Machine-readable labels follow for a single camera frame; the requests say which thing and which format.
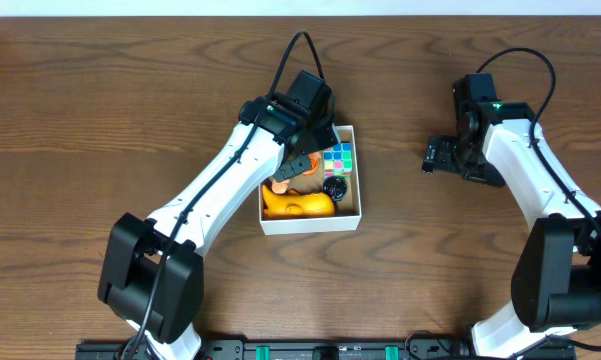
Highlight plush yellow duck toy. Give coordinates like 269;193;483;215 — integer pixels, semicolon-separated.
271;152;322;194

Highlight colourful puzzle cube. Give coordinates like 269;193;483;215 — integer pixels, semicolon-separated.
322;142;353;178

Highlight orange plastic duck toy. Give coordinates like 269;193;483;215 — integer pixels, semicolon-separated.
261;185;336;219

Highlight black round wheel toy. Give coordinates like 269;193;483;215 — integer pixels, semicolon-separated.
322;176;348;202

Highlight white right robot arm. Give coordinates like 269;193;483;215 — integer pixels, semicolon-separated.
423;102;601;359

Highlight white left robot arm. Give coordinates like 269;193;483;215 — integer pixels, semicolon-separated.
97;91;338;359

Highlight white cardboard box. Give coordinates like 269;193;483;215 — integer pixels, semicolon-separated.
258;125;361;235

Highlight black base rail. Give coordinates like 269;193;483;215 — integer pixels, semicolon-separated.
74;332;577;360

